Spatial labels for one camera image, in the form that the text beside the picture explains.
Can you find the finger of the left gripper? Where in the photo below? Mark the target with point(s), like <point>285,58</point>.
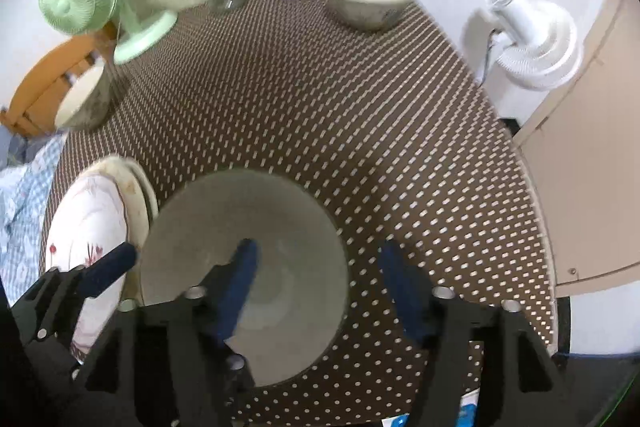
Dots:
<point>107,270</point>

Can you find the yellow floral plate top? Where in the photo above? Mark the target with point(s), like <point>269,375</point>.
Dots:
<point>132,191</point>

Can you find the green desk fan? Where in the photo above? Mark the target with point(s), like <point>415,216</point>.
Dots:
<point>135,35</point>

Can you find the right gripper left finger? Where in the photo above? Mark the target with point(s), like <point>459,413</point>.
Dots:
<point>207,375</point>

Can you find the wooden chair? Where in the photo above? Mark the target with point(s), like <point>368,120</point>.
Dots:
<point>35,103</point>

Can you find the red patterned white plate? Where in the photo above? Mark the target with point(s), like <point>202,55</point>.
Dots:
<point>65,250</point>

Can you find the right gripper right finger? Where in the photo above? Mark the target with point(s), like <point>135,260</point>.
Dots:
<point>519,383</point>

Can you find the beige cabinet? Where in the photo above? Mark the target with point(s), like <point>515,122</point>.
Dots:
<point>581,148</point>

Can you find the brown polka dot tablecloth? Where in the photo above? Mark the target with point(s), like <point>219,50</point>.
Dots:
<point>388,131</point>

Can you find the blue checkered cloth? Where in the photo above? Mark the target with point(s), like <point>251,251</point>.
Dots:
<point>26,181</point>

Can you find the white desk fan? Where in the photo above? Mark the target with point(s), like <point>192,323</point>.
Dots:
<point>535,43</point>

